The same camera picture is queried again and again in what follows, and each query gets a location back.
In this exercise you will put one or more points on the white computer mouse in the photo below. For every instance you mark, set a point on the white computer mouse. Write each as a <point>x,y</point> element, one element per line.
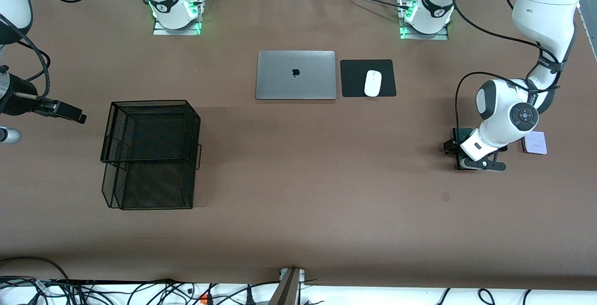
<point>372,83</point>

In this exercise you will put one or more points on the black mouse pad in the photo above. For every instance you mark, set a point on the black mouse pad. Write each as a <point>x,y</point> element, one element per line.
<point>354,79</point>

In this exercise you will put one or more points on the grey Apple laptop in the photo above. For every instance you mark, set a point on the grey Apple laptop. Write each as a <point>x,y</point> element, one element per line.
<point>296,75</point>

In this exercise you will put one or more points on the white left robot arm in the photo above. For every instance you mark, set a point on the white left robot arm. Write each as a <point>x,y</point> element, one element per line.
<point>545,11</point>

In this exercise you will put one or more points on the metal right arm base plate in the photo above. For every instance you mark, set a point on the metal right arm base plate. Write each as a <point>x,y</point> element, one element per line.
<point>161,31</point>

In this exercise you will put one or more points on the aluminium camera mount post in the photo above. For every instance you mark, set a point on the aluminium camera mount post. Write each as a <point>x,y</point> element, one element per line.
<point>287,288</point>

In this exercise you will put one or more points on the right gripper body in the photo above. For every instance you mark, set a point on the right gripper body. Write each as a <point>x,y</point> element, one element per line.
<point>18,101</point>

